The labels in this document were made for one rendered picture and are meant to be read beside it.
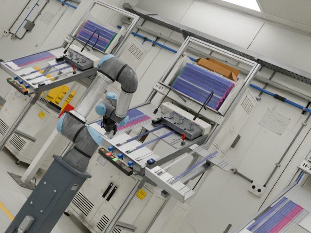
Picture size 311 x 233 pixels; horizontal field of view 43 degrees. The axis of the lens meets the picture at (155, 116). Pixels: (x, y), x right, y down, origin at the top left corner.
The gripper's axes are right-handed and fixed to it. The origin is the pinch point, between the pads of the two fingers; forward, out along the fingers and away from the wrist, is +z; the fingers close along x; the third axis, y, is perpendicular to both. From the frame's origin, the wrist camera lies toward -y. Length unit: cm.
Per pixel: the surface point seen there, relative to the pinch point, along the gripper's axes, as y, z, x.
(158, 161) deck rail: -17.1, 9.3, 32.0
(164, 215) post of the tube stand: 2, 28, 60
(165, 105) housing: -69, 1, -14
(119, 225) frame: 18, 47, 35
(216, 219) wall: -140, 149, 19
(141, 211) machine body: -6, 51, 32
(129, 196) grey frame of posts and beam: 10.8, 25.2, 35.0
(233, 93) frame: -92, -25, 34
